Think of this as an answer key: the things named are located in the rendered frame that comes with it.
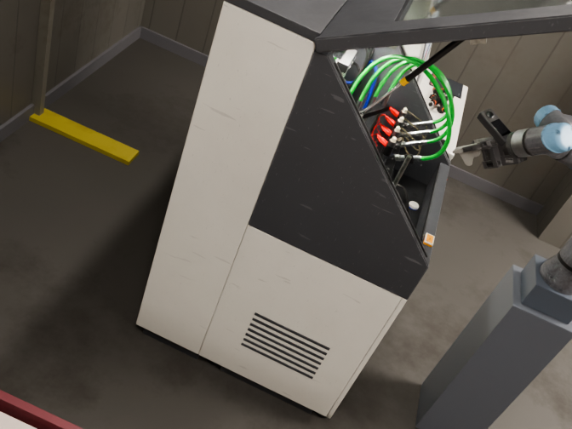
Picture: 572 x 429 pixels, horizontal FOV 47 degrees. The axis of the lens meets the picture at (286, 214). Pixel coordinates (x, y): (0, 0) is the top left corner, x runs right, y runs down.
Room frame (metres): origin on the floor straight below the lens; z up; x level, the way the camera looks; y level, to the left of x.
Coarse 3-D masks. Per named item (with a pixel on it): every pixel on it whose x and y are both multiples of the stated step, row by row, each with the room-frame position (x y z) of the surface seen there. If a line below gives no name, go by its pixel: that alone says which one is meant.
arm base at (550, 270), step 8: (552, 256) 1.98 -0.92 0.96; (560, 256) 1.94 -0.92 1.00; (544, 264) 1.96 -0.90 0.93; (552, 264) 1.93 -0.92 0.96; (560, 264) 1.92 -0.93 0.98; (544, 272) 1.92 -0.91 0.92; (552, 272) 1.91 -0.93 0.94; (560, 272) 1.90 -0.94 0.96; (568, 272) 1.89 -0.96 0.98; (544, 280) 1.91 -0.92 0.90; (552, 280) 1.89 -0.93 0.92; (560, 280) 1.89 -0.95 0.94; (568, 280) 1.89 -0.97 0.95; (552, 288) 1.88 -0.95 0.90; (560, 288) 1.88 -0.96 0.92; (568, 288) 1.88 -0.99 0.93
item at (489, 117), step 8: (480, 112) 1.75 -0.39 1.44; (488, 112) 1.75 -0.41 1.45; (480, 120) 1.74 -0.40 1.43; (488, 120) 1.73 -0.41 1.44; (496, 120) 1.74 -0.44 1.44; (488, 128) 1.72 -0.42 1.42; (496, 128) 1.72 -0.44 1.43; (504, 128) 1.73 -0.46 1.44; (496, 136) 1.70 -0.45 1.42; (504, 136) 1.70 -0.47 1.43; (504, 144) 1.69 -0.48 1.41
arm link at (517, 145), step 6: (516, 132) 1.67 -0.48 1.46; (522, 132) 1.66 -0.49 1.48; (516, 138) 1.65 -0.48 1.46; (522, 138) 1.64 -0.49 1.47; (516, 144) 1.64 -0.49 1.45; (522, 144) 1.63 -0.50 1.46; (516, 150) 1.64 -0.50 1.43; (522, 150) 1.63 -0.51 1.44; (522, 156) 1.64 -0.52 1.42; (528, 156) 1.64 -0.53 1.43
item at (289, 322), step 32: (256, 256) 1.68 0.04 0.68; (288, 256) 1.67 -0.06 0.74; (224, 288) 1.69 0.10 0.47; (256, 288) 1.68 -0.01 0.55; (288, 288) 1.67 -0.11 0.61; (320, 288) 1.67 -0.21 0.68; (352, 288) 1.66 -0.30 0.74; (224, 320) 1.68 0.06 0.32; (256, 320) 1.67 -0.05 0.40; (288, 320) 1.67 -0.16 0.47; (320, 320) 1.66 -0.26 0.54; (352, 320) 1.66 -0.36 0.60; (384, 320) 1.65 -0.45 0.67; (224, 352) 1.68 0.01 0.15; (256, 352) 1.67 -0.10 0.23; (288, 352) 1.67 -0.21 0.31; (320, 352) 1.66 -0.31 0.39; (352, 352) 1.65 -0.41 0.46; (256, 384) 1.70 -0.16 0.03; (288, 384) 1.66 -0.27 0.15; (320, 384) 1.65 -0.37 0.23; (320, 416) 1.69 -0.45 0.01
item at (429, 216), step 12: (444, 168) 2.28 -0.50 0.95; (432, 180) 2.24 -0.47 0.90; (444, 180) 2.18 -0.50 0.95; (432, 192) 2.07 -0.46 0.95; (432, 204) 2.00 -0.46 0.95; (420, 216) 2.04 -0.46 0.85; (432, 216) 1.93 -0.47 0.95; (420, 228) 1.91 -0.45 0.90; (432, 228) 1.86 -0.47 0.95; (420, 240) 1.77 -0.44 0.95
